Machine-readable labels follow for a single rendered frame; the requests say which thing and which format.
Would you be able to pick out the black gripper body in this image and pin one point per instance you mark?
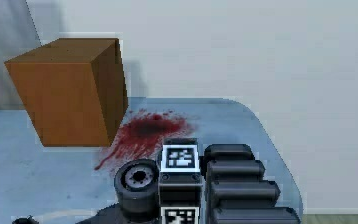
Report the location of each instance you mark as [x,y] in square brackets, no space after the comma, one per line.
[137,186]

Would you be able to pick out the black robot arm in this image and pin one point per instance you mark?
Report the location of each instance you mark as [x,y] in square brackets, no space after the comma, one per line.
[235,186]

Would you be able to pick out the pale blue bed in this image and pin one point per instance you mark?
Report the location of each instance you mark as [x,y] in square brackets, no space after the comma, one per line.
[47,176]

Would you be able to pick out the brown wooden box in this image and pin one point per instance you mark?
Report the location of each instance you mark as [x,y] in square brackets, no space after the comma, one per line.
[67,100]

